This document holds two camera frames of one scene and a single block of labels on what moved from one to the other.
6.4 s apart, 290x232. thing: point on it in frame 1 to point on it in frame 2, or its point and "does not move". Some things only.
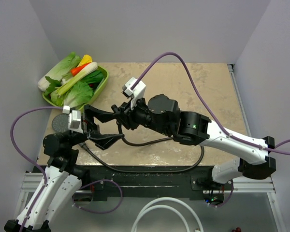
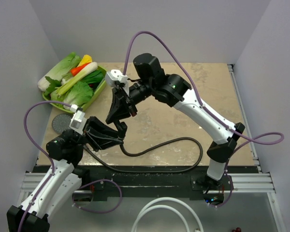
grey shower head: (60, 123) does not move
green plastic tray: (97, 94) does not move
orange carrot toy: (74, 70) does not move
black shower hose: (89, 151) to (147, 171)
